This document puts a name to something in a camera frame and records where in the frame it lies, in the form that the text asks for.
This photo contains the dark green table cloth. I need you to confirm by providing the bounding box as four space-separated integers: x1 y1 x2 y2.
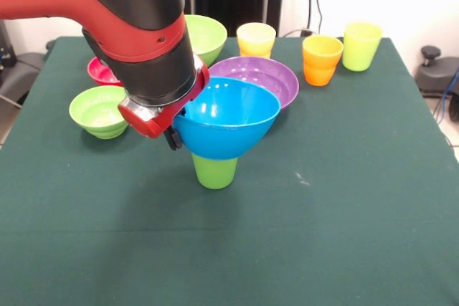
0 36 459 306

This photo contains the pink bowl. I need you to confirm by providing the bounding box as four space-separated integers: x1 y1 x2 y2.
87 57 123 87

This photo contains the lime yellow cup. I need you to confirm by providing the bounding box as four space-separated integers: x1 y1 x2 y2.
342 21 384 72

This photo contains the green cup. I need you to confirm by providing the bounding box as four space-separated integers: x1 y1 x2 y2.
191 151 239 190

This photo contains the grey caster base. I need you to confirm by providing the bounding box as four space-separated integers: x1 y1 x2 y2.
0 52 47 106

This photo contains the blue cable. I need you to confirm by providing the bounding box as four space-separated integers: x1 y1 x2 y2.
434 69 459 125

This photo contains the large green bowl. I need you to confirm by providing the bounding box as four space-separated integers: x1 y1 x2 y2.
184 14 228 67

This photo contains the purple bowl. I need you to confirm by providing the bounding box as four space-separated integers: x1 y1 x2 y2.
207 56 301 113

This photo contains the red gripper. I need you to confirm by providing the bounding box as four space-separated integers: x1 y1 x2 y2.
117 53 211 151

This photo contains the orange cup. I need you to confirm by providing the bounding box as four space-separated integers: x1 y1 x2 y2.
302 34 344 87

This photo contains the blue bowl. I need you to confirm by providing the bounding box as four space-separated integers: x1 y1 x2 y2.
171 76 281 161

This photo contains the small green bowl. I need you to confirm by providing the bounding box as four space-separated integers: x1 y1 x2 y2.
68 85 130 140

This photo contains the black caster base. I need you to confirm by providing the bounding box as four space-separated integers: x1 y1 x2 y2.
415 45 459 98

